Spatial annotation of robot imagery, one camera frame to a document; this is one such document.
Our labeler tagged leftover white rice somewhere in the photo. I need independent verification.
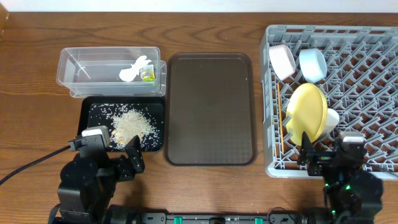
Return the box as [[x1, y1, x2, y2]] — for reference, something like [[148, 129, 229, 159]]
[[87, 103, 164, 152]]

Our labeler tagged white green plastic cup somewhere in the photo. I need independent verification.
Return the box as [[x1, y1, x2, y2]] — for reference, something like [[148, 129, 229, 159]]
[[320, 108, 340, 138]]

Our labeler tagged yellow plastic plate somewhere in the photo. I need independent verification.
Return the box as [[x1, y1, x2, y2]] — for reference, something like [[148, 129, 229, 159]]
[[286, 83, 328, 146]]

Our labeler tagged white paper napkin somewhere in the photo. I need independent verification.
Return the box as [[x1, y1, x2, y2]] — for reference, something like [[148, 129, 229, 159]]
[[119, 55, 152, 82]]

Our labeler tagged silver green snack wrapper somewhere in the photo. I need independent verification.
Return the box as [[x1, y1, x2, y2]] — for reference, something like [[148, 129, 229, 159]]
[[140, 65, 156, 82]]

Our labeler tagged light blue plastic bowl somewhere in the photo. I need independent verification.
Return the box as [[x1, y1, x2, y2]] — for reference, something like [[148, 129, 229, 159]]
[[298, 49, 327, 83]]

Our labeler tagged pink plastic bowl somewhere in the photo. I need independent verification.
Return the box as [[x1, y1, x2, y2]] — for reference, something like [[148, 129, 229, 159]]
[[269, 44, 295, 81]]

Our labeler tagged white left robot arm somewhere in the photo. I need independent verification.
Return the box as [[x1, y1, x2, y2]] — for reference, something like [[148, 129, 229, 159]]
[[48, 134, 145, 224]]

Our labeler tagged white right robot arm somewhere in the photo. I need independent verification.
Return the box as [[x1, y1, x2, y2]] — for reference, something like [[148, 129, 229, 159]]
[[295, 131, 383, 223]]

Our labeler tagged black food waste tray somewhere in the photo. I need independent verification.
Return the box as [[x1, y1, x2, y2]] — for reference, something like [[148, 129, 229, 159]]
[[78, 96, 165, 152]]

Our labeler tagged clear plastic waste bin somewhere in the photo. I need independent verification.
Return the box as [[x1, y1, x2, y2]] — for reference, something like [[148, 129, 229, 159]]
[[57, 47, 167, 98]]

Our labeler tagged grey plastic dishwasher rack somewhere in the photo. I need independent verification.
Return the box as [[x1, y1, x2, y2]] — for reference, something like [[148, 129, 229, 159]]
[[259, 25, 397, 180]]

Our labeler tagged dark brown serving tray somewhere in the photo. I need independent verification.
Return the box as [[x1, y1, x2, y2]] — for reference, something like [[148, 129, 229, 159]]
[[164, 53, 257, 166]]

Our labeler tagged black rail with green clips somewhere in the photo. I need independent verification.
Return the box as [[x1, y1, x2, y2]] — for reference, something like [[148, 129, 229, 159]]
[[141, 207, 299, 224]]

